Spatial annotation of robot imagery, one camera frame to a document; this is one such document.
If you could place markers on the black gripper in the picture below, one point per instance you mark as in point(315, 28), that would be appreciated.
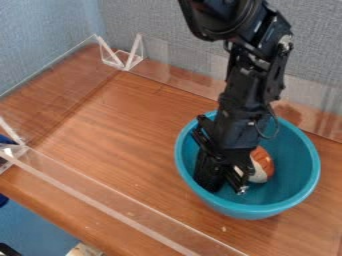
point(227, 138)

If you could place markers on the white brown toy mushroom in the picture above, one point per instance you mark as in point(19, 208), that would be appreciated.
point(263, 165)

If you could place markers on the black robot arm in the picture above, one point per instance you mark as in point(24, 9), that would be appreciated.
point(257, 36)

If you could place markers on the blue plastic bowl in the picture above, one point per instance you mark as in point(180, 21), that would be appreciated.
point(290, 186)

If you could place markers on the clear acrylic front barrier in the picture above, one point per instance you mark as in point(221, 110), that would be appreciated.
point(172, 233)

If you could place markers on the clear acrylic back barrier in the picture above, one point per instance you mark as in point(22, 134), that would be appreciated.
point(309, 104)

